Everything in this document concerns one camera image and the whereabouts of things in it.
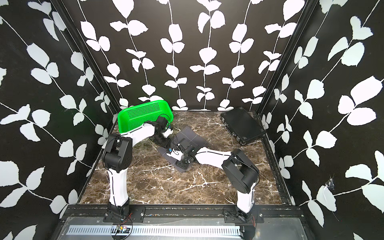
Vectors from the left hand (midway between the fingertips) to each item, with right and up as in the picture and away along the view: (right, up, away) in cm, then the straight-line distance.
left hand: (167, 142), depth 99 cm
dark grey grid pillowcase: (+13, +4, +5) cm, 14 cm away
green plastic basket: (-31, +17, +16) cm, 39 cm away
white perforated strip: (-23, -38, -29) cm, 53 cm away
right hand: (+8, -9, -9) cm, 15 cm away
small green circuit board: (-16, -38, -28) cm, 50 cm away
